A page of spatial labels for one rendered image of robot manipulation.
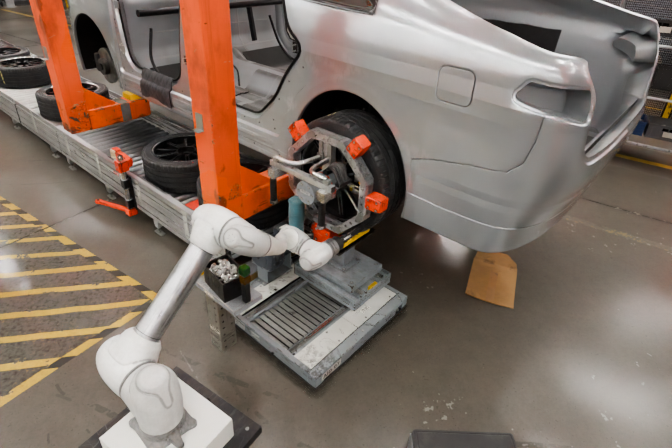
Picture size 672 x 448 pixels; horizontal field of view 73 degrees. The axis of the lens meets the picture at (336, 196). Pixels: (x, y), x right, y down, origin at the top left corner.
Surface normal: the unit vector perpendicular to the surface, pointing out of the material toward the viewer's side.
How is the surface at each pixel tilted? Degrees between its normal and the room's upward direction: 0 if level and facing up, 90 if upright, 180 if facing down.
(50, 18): 90
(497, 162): 90
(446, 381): 0
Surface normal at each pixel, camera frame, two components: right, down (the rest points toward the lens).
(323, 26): -0.64, 0.22
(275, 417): 0.04, -0.87
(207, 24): 0.75, 0.36
